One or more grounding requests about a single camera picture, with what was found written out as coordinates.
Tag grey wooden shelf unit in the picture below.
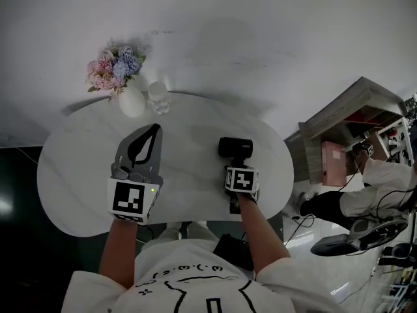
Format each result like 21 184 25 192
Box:
298 76 410 186

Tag pink and blue flower bouquet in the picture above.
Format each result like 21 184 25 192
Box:
85 38 147 103

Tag clear jar with white lid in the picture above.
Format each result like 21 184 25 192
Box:
147 81 172 115

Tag white ceramic vase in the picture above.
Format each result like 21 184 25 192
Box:
118 85 146 119

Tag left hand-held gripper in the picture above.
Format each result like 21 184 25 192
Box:
107 124 164 226

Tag person's left forearm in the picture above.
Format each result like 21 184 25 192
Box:
98 218 138 290

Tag black floor cable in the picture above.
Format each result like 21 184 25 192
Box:
283 214 316 244

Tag person's white printed shirt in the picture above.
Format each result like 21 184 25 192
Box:
61 228 330 313

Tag person's light trousers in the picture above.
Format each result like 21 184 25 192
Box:
158 220 211 241

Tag person's right forearm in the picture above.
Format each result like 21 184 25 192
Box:
237 194 291 282

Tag black camera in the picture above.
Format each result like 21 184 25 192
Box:
218 136 254 170

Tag black waist pack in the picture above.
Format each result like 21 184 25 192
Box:
212 233 255 273

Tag grey office chair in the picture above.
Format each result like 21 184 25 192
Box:
309 218 410 258

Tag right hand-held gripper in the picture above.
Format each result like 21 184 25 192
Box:
223 166 261 215

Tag pink storage box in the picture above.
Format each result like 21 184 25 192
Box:
320 140 347 187

